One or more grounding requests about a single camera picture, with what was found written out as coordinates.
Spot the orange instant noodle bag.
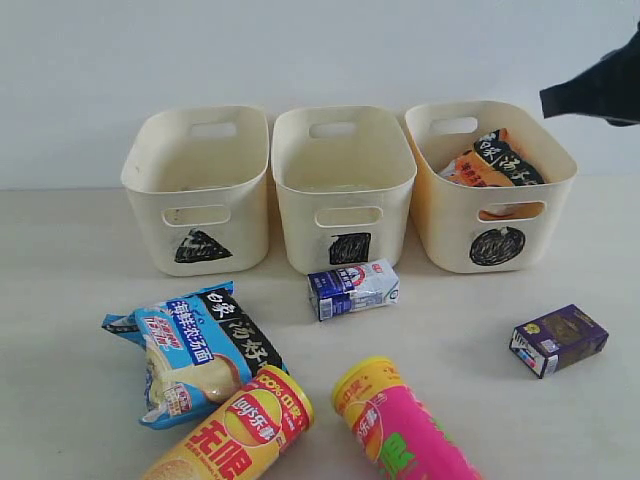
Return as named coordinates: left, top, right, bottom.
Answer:
left=438, top=128, right=546, bottom=188

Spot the purple small box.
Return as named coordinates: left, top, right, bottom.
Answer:
left=509, top=304, right=609, bottom=379

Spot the blue white milk carton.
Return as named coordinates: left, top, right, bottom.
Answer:
left=307, top=259, right=400, bottom=322

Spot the blue instant noodle bag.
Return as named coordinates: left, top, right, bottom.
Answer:
left=102, top=281, right=287, bottom=430

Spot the cream bin circle mark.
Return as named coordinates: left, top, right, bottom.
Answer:
left=404, top=100, right=578, bottom=273

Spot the cream bin square mark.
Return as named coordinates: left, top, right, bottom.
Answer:
left=271, top=106, right=417, bottom=274

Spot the pink Lays chip can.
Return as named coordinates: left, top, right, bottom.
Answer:
left=332, top=356, right=481, bottom=479

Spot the cream bin triangle mark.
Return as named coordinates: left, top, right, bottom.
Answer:
left=121, top=106, right=270, bottom=277

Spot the yellow Lays chip can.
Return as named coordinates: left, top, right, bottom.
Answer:
left=142, top=365, right=314, bottom=480

